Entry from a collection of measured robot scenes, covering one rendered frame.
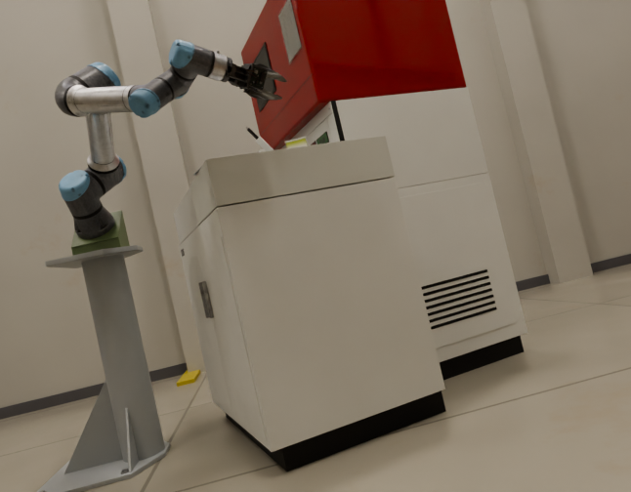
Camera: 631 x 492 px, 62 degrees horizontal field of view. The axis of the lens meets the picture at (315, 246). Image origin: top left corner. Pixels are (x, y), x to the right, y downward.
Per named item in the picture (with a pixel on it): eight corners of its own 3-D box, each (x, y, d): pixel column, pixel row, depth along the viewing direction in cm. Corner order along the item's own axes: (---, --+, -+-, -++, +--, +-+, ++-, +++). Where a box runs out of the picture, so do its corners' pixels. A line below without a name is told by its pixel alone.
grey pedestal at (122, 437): (25, 507, 181) (-22, 273, 185) (70, 463, 225) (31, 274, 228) (174, 467, 187) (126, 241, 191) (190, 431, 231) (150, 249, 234)
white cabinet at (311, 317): (337, 380, 266) (301, 222, 270) (451, 413, 177) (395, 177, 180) (213, 420, 242) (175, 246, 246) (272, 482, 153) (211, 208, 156)
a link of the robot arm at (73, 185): (63, 213, 203) (48, 184, 194) (89, 193, 212) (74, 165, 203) (85, 219, 198) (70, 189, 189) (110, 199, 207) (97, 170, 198)
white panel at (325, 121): (293, 226, 289) (276, 155, 290) (357, 195, 213) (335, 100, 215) (287, 227, 288) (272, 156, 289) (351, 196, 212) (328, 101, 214)
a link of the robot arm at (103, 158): (80, 188, 210) (60, 69, 168) (106, 168, 219) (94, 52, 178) (105, 203, 208) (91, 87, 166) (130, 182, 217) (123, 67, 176)
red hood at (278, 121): (382, 141, 316) (359, 45, 318) (468, 87, 240) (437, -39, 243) (263, 157, 287) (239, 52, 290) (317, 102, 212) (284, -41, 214)
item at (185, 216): (199, 239, 244) (193, 210, 245) (224, 220, 193) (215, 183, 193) (180, 243, 240) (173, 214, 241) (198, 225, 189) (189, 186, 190)
